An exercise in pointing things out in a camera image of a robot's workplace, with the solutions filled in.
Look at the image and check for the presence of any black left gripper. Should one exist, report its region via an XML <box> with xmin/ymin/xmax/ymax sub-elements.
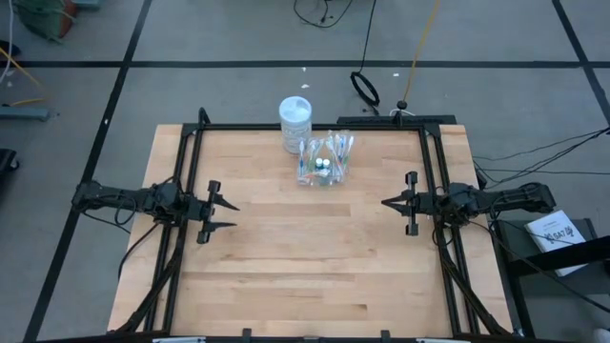
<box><xmin>178</xmin><ymin>179</ymin><xmax>241</xmax><ymax>246</ymax></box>

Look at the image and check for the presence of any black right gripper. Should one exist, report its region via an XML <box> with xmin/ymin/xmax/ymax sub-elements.
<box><xmin>380</xmin><ymin>171</ymin><xmax>445</xmax><ymax>237</ymax></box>

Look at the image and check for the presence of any clear acrylic organizer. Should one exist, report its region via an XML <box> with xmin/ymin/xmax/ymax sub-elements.
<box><xmin>295</xmin><ymin>129</ymin><xmax>356</xmax><ymax>188</ymax></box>

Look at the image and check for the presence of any white wipes canister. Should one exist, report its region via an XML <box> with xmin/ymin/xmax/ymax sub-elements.
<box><xmin>278</xmin><ymin>95</ymin><xmax>314</xmax><ymax>154</ymax></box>

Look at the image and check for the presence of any white printed booklet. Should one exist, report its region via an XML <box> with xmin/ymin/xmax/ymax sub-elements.
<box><xmin>523</xmin><ymin>209</ymin><xmax>588</xmax><ymax>278</ymax></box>

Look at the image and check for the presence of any black side cart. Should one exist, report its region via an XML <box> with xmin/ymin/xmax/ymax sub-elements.
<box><xmin>490</xmin><ymin>216</ymin><xmax>610</xmax><ymax>343</ymax></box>

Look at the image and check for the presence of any grey blue floor base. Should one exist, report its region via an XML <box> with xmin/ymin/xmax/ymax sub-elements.
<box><xmin>0</xmin><ymin>105</ymin><xmax>51</xmax><ymax>123</ymax></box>

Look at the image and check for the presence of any green orange bag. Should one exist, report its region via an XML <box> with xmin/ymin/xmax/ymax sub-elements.
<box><xmin>11</xmin><ymin>0</ymin><xmax>78</xmax><ymax>45</ymax></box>

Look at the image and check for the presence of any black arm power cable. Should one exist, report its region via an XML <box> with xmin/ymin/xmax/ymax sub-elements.
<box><xmin>117</xmin><ymin>221</ymin><xmax>161</xmax><ymax>282</ymax></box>

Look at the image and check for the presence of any black metal rig frame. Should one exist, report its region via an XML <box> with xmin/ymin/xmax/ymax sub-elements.
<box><xmin>113</xmin><ymin>107</ymin><xmax>525</xmax><ymax>343</ymax></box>

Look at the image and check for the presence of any yellow hanging cable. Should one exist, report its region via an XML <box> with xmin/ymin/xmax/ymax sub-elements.
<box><xmin>402</xmin><ymin>0</ymin><xmax>440</xmax><ymax>104</ymax></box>

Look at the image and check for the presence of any black hanging cable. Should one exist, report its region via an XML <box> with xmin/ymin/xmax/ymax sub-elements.
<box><xmin>350</xmin><ymin>0</ymin><xmax>381</xmax><ymax>109</ymax></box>

